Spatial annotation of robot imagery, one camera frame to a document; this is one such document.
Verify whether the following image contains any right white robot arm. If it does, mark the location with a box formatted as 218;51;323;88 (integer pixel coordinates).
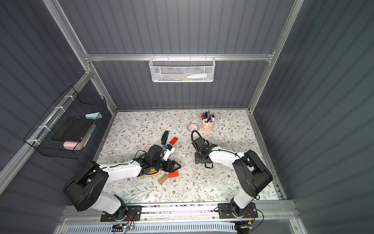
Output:
192;137;273;217

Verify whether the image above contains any white wire mesh basket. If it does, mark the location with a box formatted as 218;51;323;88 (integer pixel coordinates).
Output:
149;58;216;82

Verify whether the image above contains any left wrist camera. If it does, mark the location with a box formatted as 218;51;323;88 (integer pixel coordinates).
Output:
163;144;175;161

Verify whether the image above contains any wooden block right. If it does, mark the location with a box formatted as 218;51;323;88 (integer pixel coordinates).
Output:
158;174;169;185

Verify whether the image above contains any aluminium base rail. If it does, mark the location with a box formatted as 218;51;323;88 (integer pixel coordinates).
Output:
58;201;264;234

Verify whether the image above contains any pink eraser in basket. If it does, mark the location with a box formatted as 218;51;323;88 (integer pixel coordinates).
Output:
63;141;78;150

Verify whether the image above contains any red block lower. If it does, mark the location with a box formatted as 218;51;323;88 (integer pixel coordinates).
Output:
168;171;179;178

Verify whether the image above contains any pink pen cup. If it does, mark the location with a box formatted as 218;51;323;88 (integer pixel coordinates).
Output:
201;120;214;133

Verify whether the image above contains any wooden block middle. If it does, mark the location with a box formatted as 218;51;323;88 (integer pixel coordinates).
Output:
148;171;161;177

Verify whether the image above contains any light blue box in basket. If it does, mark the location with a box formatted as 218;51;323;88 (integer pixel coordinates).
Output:
85;112;102;120

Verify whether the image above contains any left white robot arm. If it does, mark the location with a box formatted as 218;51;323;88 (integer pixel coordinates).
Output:
63;145;181;220

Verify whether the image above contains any white bottle in basket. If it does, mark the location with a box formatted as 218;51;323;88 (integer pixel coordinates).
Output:
187;73;207;80

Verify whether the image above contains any black notebook in basket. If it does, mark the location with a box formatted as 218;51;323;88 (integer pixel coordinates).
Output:
51;118;94;142

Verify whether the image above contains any black stapler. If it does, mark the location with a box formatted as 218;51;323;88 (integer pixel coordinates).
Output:
161;131;169;145

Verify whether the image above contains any small glass dish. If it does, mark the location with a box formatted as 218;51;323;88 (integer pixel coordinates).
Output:
187;123;199;132

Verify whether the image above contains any black wire wall basket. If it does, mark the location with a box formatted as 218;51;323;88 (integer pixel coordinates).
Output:
23;88;111;160

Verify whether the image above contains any wooden block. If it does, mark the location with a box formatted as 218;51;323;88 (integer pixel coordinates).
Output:
158;174;169;185
148;171;161;177

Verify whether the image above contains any red block near stapler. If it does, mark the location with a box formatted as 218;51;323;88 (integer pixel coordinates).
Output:
169;137;178;145

